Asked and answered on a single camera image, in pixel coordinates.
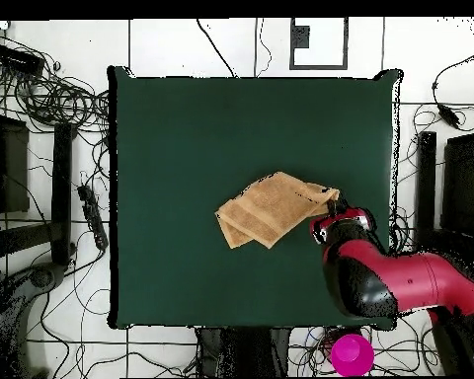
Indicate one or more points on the black upright stand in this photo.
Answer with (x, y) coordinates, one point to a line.
(245, 351)

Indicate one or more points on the tan terry towel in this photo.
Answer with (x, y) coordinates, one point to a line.
(268, 209)

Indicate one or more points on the magenta plastic cup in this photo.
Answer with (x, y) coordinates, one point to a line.
(351, 355)

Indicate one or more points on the black power adapter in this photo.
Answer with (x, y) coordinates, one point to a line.
(448, 115)

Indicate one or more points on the black metal frame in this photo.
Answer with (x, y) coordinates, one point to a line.
(61, 177)
(466, 177)

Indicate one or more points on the black electronics box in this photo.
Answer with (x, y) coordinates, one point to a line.
(15, 59)

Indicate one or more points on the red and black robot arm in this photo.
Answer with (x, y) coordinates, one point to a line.
(418, 280)

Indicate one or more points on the dark green table cloth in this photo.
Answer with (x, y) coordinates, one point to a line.
(221, 118)

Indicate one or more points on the black power strip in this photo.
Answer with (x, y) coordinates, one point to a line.
(93, 215)

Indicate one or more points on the grey stand leg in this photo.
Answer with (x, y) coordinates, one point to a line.
(39, 276)

